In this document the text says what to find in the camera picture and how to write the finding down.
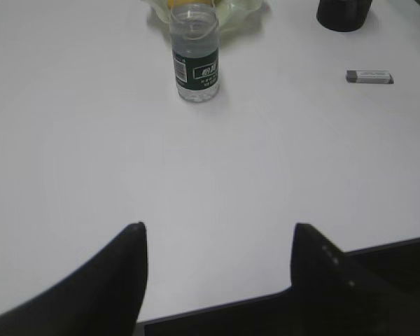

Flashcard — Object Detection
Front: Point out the translucent green wavy plate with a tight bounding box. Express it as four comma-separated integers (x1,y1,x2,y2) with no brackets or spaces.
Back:
145,0,265,32

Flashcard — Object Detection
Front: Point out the yellow mango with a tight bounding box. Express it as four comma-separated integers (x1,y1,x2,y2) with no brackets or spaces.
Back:
167,0,215,9

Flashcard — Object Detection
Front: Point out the black mesh pen holder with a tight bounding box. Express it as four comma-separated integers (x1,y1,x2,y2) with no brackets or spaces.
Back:
316,0,372,32

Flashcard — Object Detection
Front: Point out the clear water bottle green label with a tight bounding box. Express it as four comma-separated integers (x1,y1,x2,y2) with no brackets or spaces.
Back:
169,4,221,103

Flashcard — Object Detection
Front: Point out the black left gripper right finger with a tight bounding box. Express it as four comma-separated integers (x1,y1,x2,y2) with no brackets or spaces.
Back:
290,223,420,335

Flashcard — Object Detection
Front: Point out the grey white eraser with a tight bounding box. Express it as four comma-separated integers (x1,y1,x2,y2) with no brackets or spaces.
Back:
346,70,394,85

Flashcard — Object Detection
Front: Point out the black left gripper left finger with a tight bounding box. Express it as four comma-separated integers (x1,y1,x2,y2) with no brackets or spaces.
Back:
0,222,148,335

